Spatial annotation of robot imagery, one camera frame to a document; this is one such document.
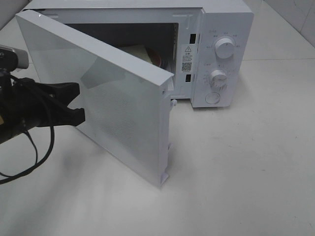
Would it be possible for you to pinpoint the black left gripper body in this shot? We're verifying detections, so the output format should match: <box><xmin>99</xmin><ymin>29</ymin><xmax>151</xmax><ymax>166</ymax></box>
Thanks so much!
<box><xmin>14</xmin><ymin>78</ymin><xmax>64</xmax><ymax>130</ymax></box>

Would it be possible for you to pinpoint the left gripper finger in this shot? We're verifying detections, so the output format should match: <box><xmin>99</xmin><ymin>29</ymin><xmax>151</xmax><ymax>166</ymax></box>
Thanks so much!
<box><xmin>36</xmin><ymin>83</ymin><xmax>80</xmax><ymax>105</ymax></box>
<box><xmin>59</xmin><ymin>106</ymin><xmax>86</xmax><ymax>126</ymax></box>

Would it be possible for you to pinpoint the white microwave door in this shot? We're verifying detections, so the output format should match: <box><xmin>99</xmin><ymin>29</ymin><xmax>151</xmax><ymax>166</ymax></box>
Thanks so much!
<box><xmin>16</xmin><ymin>10</ymin><xmax>173</xmax><ymax>187</ymax></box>

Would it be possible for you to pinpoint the toast sandwich with filling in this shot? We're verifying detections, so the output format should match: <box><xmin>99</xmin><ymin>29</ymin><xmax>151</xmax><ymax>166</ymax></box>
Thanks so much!
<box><xmin>121</xmin><ymin>45</ymin><xmax>152</xmax><ymax>64</ymax></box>

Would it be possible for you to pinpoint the pink round plate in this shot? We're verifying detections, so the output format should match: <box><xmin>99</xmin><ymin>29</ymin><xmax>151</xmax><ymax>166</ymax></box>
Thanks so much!
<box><xmin>145</xmin><ymin>47</ymin><xmax>168</xmax><ymax>69</ymax></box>

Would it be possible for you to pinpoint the round door release button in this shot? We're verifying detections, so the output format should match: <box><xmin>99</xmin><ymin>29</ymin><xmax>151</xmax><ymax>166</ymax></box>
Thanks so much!
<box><xmin>205</xmin><ymin>92</ymin><xmax>221</xmax><ymax>104</ymax></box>

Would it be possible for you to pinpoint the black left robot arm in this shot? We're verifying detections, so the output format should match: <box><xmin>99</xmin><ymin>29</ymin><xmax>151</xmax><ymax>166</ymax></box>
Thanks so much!
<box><xmin>0</xmin><ymin>78</ymin><xmax>85</xmax><ymax>143</ymax></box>

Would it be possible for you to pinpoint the white microwave oven body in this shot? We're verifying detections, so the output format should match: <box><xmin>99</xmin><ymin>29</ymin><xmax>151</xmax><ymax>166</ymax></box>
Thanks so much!
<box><xmin>22</xmin><ymin>0</ymin><xmax>254</xmax><ymax>108</ymax></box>

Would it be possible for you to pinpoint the lower white timer knob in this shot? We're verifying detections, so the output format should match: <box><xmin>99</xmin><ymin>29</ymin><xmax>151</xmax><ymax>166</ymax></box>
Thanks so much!
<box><xmin>210</xmin><ymin>70</ymin><xmax>227</xmax><ymax>88</ymax></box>

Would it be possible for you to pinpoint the upper white power knob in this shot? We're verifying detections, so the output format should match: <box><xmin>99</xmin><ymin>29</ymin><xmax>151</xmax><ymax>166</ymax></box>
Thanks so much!
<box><xmin>214</xmin><ymin>36</ymin><xmax>235</xmax><ymax>59</ymax></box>

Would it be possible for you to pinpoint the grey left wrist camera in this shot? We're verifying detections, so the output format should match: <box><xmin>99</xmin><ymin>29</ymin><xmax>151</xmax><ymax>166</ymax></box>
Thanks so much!
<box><xmin>0</xmin><ymin>45</ymin><xmax>29</xmax><ymax>72</ymax></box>

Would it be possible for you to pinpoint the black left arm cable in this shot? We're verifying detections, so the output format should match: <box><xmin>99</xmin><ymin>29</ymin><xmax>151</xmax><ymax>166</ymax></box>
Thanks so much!
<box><xmin>0</xmin><ymin>73</ymin><xmax>56</xmax><ymax>185</ymax></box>

